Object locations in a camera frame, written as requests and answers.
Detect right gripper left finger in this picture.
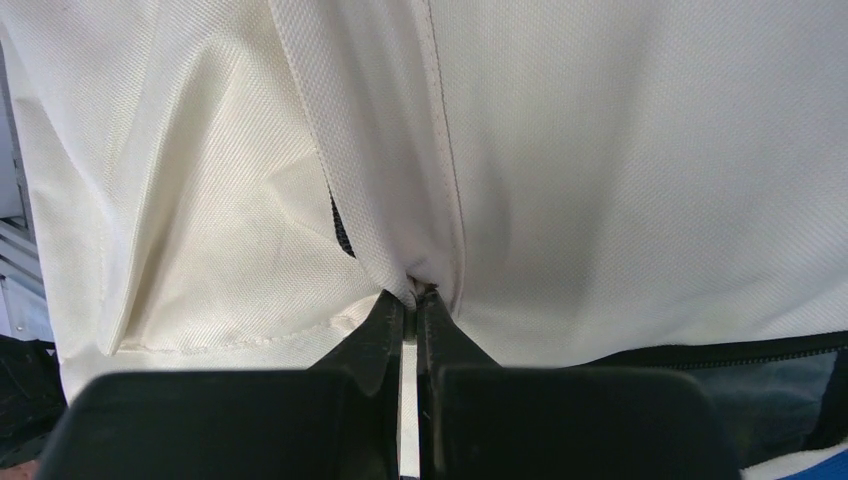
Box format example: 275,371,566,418
312,291,405,479

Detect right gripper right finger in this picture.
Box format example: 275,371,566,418
415,290,498,479

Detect beige canvas backpack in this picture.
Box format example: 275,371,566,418
1,1,847,479

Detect blue cloth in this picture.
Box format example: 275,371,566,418
784,451,848,480

